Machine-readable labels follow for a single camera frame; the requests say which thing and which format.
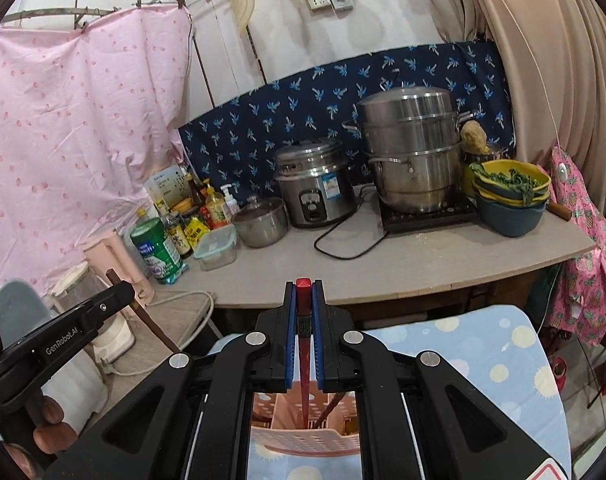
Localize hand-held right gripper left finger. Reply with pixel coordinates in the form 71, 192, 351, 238
42, 281, 299, 480

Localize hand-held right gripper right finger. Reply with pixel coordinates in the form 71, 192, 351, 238
310, 281, 574, 480

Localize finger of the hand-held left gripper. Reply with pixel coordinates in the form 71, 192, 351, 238
80, 281, 137, 333

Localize red black-banded chopstick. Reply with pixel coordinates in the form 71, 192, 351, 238
294, 277, 314, 432

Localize brown chopstick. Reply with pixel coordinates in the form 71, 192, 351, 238
106, 269, 182, 354

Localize dark red chopstick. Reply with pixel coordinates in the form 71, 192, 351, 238
324, 392, 345, 427

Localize pink perforated utensil holder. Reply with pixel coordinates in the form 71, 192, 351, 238
250, 392, 362, 459

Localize person's left hand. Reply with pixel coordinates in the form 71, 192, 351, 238
3, 390, 81, 480

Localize pink appliance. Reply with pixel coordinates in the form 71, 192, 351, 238
82, 229, 155, 307

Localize green tin can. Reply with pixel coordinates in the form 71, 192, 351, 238
130, 216, 185, 286

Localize soy sauce bottle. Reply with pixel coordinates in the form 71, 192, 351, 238
163, 212, 192, 262

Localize yellow packet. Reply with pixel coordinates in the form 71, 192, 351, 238
183, 216, 212, 254

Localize glass container green lid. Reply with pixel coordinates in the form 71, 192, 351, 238
193, 224, 238, 271

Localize small pot with lid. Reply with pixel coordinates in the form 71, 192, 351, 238
231, 195, 290, 249

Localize white green box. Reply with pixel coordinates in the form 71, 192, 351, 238
143, 162, 192, 211

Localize beige kitchen counter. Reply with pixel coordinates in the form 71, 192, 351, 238
150, 199, 597, 312

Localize dark sauce bottle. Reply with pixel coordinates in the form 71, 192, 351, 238
188, 174, 207, 207

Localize blue dotted tablecloth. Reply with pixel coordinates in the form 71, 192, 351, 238
205, 304, 572, 480

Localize clear pump bottle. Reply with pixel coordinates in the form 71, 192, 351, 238
219, 183, 240, 224

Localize silver rice cooker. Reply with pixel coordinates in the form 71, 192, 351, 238
274, 137, 357, 229

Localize black induction cooker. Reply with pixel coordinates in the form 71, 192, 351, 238
378, 190, 480, 234

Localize pink dotted curtain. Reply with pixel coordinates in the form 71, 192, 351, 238
0, 7, 195, 297

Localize steel steamer pot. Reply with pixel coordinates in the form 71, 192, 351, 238
341, 86, 476, 214

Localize blue basin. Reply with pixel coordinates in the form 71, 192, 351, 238
475, 194, 550, 238

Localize blue printed cloth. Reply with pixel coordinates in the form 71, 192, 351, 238
177, 41, 514, 202

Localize yellow basin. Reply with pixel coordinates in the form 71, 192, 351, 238
470, 160, 553, 207

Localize green leafy vegetables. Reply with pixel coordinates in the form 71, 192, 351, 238
479, 166, 540, 194

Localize yellow loofah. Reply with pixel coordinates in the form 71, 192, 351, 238
460, 120, 489, 156

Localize pink pineapple print garment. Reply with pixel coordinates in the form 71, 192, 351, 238
542, 142, 606, 349

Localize beige curtain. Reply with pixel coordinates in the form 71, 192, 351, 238
417, 0, 606, 202

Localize white power cable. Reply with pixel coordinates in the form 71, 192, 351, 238
107, 289, 217, 377

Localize black power cable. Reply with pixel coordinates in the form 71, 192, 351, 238
313, 209, 390, 261

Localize white cord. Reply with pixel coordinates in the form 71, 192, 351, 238
483, 0, 568, 147

